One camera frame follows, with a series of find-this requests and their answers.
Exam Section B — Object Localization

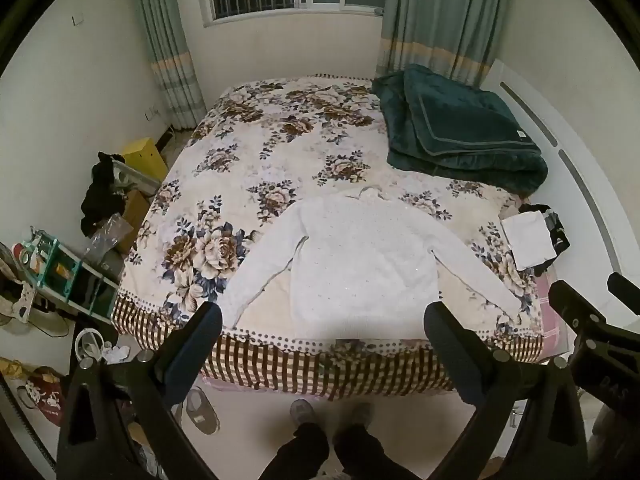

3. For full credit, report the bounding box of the teal storage rack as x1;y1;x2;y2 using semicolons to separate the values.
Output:
26;229;121;322

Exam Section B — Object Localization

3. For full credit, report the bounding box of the green curtain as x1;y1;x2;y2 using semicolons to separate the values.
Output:
374;0;512;87
125;0;207;132

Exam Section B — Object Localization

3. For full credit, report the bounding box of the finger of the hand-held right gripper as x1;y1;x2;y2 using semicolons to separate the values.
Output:
607;272;640;306
548;280;608;343

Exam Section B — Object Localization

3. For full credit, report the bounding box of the person's shoe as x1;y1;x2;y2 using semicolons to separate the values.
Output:
350;400;375;429
290;399;317;429

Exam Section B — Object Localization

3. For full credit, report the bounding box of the white folded cloth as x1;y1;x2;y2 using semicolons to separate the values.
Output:
501;210;556;271

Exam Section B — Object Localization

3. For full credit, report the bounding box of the cardboard box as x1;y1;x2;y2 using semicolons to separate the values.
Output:
121;187;152;241

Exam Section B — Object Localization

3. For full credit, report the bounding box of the white bed headboard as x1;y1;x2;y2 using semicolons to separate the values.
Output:
479;58;640;311

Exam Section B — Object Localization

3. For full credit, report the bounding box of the grey slipper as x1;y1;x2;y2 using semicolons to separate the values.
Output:
184;386;221;436

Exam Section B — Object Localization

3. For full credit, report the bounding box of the pink bed sheet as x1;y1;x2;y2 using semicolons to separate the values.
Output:
534;269;570;361

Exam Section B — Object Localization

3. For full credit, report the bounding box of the person's right leg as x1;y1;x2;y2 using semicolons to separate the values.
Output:
332;425;417;480

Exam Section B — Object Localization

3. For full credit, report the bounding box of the dark green folded blanket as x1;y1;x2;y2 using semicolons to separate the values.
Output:
371;64;549;195

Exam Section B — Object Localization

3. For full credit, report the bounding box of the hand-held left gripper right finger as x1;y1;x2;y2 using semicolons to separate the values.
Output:
423;301;589;480

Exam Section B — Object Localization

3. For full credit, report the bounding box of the person's left leg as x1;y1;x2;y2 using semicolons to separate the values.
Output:
260;422;331;480

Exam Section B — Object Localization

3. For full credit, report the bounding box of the bed with floral bedspread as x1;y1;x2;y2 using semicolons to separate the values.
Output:
111;73;551;401

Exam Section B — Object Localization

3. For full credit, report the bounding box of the person's leg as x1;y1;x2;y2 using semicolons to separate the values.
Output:
260;422;331;480
332;425;417;480

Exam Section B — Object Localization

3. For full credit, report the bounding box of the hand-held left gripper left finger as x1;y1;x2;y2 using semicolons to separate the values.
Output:
55;301;224;480

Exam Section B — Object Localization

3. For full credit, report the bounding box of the white knitted sweater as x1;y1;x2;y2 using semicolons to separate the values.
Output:
216;186;522;341

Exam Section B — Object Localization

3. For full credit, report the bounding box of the person's right shoe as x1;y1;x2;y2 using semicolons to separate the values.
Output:
350;400;375;429

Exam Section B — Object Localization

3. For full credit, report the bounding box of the yellow box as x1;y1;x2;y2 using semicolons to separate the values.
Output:
122;137;169;184

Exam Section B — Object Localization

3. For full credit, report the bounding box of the white round fan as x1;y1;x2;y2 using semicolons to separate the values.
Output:
74;328;107;362

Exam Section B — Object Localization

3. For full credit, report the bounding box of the black patterned garment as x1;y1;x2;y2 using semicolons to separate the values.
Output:
517;203;571;277

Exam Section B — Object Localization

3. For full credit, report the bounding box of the clear plastic bag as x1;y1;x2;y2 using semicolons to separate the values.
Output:
82;212;135;262

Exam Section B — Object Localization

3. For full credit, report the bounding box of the red printed bag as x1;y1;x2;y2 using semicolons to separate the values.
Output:
16;366;67;427

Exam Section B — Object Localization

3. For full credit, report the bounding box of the person's left shoe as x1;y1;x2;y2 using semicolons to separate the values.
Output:
290;399;317;429

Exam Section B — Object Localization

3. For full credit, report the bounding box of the black clothing heap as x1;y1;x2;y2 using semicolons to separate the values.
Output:
81;151;127;237

